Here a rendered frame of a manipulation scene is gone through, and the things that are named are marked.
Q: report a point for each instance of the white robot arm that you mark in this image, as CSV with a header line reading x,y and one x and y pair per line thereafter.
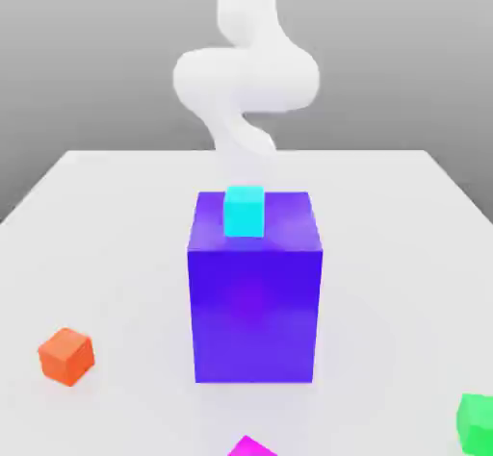
x,y
246,79

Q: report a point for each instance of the small cyan cube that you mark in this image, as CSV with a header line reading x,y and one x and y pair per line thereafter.
x,y
243,215

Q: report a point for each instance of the small orange cube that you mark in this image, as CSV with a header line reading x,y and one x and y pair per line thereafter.
x,y
65,358

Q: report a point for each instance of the small magenta cube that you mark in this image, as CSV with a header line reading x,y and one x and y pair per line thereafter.
x,y
250,448

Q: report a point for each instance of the small green cube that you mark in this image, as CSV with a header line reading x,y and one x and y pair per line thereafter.
x,y
477,423

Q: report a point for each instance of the large purple box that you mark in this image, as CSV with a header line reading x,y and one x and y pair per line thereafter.
x,y
254,309

